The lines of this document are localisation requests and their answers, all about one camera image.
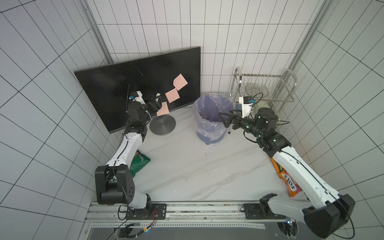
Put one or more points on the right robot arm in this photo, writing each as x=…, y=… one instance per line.
x=322, y=208

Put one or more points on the aluminium mounting rail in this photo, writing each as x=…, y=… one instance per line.
x=191, y=220

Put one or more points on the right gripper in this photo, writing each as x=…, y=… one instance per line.
x=234, y=121

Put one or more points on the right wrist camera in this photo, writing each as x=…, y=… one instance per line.
x=246, y=103

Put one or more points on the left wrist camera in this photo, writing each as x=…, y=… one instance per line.
x=137, y=97

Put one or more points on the black flat monitor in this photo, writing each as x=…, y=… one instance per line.
x=107, y=86

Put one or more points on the pink note top right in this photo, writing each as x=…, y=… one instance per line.
x=179, y=82

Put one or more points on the steel dish rack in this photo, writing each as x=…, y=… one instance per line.
x=281, y=87

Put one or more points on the green bowl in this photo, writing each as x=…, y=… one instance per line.
x=260, y=105

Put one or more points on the pink note bottom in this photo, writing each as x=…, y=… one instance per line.
x=164, y=110

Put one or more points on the green snack bag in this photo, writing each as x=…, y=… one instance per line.
x=138, y=163

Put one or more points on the purple trash bin with liner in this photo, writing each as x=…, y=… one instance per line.
x=205, y=111

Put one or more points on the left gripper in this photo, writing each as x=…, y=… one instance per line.
x=151, y=104

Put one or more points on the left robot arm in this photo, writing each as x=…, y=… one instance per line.
x=114, y=181

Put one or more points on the orange candy bag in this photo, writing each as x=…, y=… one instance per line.
x=293, y=186

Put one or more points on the pink note middle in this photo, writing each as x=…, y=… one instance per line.
x=172, y=95

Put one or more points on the pink note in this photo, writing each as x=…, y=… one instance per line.
x=179, y=82
x=164, y=110
x=172, y=95

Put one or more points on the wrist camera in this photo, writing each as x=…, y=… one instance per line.
x=137, y=97
x=246, y=103

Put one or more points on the clear glass plate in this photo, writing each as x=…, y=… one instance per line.
x=253, y=89

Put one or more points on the round grey monitor base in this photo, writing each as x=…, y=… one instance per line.
x=162, y=125

